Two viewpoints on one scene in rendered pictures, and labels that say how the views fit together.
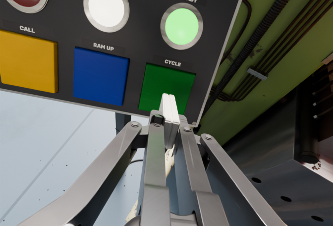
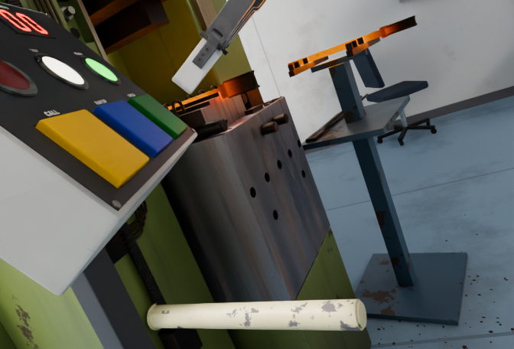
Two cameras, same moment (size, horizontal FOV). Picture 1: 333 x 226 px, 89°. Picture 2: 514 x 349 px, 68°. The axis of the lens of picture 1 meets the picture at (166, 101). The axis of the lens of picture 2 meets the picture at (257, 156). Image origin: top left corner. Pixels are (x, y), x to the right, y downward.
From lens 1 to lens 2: 0.52 m
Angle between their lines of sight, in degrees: 71
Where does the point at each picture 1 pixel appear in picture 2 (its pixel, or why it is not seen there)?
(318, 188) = (248, 137)
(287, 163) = (229, 142)
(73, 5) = (47, 77)
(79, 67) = (121, 121)
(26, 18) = (37, 102)
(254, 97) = not seen: hidden behind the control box
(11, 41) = (66, 123)
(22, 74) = (115, 154)
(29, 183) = not seen: outside the picture
